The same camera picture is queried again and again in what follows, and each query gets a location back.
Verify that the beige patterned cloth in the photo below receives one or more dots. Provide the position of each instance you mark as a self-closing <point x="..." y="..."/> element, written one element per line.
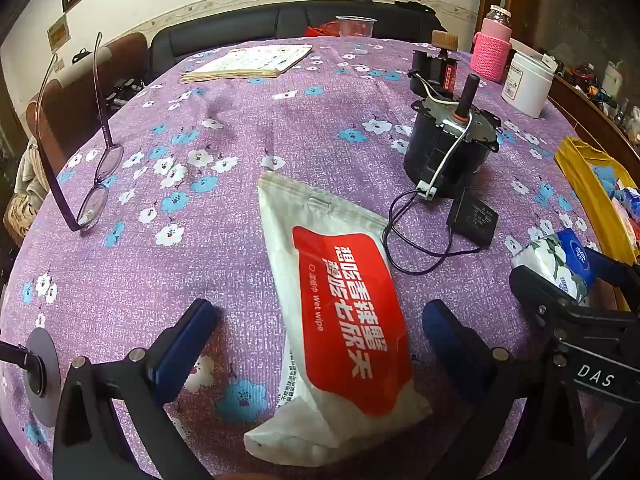
<point x="25" y="200"/>

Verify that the white plastic jar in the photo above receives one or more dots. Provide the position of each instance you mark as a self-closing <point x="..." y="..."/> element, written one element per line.
<point x="527" y="85"/>

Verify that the clear plastic cup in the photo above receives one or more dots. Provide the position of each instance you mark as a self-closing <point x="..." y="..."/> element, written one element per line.
<point x="356" y="27"/>

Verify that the red plastic bag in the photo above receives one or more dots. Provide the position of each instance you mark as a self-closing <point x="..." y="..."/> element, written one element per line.
<point x="322" y="30"/>

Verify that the black red small device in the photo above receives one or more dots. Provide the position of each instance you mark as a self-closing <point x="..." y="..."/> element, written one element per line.
<point x="435" y="72"/>

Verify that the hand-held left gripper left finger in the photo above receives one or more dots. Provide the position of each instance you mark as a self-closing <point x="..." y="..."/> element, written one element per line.
<point x="185" y="345"/>

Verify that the black electric motor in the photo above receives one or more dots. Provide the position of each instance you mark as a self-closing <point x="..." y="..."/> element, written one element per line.
<point x="430" y="150"/>

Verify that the grey round disc stand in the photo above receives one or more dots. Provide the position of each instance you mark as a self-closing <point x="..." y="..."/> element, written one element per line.
<point x="47" y="390"/>

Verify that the white red wet wipe pack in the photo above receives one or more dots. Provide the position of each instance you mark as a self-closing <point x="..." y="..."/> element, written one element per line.
<point x="345" y="320"/>

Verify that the bottle with pink knitted sleeve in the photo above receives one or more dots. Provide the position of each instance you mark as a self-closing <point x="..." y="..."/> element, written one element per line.
<point x="490" y="55"/>

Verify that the purple frame eyeglasses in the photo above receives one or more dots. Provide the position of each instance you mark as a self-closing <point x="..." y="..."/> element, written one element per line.
<point x="111" y="160"/>

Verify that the brown wooden cabinet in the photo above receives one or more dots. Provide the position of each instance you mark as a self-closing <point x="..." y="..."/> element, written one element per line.
<point x="590" y="120"/>

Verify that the black metal tools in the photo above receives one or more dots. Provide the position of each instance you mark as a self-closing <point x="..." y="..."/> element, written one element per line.
<point x="125" y="91"/>

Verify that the black capacitor box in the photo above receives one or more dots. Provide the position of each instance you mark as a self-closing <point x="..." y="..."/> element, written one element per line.
<point x="472" y="217"/>

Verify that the wooden cork stopper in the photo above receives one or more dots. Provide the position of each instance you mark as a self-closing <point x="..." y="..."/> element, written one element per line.
<point x="445" y="40"/>

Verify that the purple floral tablecloth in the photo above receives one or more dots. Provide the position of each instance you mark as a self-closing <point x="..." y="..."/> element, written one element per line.
<point x="200" y="270"/>

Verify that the floral blue tissue packet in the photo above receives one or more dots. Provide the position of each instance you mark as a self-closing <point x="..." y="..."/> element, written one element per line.
<point x="550" y="260"/>

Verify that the clutter of small tools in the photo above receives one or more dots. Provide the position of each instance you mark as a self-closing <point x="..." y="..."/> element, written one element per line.
<point x="585" y="72"/>

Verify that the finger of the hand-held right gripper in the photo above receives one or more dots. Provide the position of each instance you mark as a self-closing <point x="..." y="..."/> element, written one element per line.
<point x="607" y="267"/>
<point x="530" y="290"/>

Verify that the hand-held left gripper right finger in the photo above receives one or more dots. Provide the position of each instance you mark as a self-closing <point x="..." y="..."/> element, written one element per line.
<point x="450" y="345"/>

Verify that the yellow wall sign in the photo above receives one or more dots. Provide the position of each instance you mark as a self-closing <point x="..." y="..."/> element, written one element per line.
<point x="59" y="32"/>

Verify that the black leather sofa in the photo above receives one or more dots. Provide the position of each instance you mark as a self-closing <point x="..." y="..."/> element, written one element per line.
<point x="225" y="30"/>

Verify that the yellow cardboard box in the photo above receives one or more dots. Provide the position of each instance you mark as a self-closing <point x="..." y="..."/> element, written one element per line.
<point x="580" y="170"/>

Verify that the brown wooden chair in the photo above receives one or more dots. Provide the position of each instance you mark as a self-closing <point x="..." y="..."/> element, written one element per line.
<point x="75" y="95"/>

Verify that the paper booklet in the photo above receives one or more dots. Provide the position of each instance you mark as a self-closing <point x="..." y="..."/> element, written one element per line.
<point x="250" y="62"/>

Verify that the white kettle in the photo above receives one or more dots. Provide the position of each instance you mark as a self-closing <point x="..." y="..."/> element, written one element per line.
<point x="612" y="77"/>

